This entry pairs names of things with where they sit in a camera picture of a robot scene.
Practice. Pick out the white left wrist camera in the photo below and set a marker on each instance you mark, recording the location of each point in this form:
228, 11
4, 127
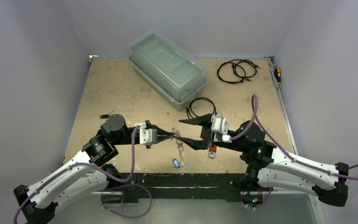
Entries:
145, 135

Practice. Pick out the key with blue tag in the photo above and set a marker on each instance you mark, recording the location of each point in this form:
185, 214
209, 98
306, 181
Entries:
177, 163

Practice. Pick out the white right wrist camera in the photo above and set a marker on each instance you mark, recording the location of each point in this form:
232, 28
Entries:
219, 129

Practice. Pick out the yellow black screwdriver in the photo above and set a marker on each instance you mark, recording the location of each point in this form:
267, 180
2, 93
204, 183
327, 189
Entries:
278, 76

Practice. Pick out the aluminium frame rail right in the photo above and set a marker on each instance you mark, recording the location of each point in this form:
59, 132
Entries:
278, 86

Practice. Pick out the clear plastic storage box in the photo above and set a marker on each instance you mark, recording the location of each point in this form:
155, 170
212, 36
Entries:
174, 73

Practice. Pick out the adjustable wrench red handle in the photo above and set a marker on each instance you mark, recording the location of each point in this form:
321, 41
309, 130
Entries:
212, 152

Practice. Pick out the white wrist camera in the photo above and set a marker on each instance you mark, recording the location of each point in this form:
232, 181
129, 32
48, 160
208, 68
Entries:
145, 135
219, 129

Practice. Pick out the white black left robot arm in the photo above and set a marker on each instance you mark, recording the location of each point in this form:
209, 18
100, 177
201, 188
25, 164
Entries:
88, 170

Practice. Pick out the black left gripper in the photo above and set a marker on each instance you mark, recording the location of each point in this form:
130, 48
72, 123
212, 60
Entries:
160, 132

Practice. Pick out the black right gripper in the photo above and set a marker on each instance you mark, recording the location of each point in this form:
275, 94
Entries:
205, 133

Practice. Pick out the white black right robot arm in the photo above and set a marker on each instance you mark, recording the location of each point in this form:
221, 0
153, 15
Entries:
267, 165

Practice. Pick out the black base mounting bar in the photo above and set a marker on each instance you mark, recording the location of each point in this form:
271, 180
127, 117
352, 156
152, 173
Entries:
220, 186

